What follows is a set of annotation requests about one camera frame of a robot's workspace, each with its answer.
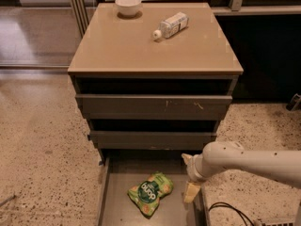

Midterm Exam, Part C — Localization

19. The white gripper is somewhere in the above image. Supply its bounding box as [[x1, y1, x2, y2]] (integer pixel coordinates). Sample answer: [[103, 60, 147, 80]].
[[182, 153, 207, 203]]

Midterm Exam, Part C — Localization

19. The green rice chip bag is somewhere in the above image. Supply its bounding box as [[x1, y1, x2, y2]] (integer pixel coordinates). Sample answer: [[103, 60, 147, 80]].
[[127, 171, 174, 217]]

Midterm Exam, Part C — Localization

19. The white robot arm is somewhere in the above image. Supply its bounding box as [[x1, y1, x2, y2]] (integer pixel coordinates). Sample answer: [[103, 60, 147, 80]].
[[182, 141, 301, 203]]

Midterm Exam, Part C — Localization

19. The open bottom grey drawer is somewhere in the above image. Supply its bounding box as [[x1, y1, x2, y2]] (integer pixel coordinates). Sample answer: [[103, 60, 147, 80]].
[[96, 150, 211, 226]]

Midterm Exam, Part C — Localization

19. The grey three-drawer cabinet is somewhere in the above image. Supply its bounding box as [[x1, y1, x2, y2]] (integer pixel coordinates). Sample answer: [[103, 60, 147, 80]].
[[67, 2, 244, 167]]

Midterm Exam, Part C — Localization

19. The middle grey drawer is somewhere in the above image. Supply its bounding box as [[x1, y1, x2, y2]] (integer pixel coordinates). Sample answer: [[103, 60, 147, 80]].
[[89, 131, 216, 150]]

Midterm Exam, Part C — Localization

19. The top grey drawer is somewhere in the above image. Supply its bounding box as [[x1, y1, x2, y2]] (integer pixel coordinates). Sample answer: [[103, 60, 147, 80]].
[[75, 94, 232, 121]]

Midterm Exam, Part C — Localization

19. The metal floor vent grille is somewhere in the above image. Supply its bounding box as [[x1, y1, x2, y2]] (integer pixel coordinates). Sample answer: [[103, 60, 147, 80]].
[[254, 218, 295, 226]]

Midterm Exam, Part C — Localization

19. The small dark floor device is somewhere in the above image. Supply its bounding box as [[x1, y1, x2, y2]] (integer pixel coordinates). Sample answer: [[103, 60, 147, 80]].
[[286, 93, 301, 111]]

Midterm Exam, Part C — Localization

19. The clear plastic water bottle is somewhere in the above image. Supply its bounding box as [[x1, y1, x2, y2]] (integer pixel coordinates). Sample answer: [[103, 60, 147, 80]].
[[152, 12, 189, 40]]

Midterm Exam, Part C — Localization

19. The grey floor rod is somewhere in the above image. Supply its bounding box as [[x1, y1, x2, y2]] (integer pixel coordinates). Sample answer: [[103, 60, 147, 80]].
[[0, 195, 16, 207]]

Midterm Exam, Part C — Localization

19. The white ceramic bowl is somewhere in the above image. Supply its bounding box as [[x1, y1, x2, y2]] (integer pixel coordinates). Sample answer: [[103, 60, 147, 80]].
[[115, 0, 142, 17]]

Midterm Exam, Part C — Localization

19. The black floor cable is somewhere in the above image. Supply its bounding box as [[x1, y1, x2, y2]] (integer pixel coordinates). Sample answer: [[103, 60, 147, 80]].
[[208, 202, 256, 226]]

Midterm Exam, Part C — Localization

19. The metal window frame post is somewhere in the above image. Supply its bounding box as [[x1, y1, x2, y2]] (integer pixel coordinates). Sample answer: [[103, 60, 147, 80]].
[[71, 0, 88, 37]]

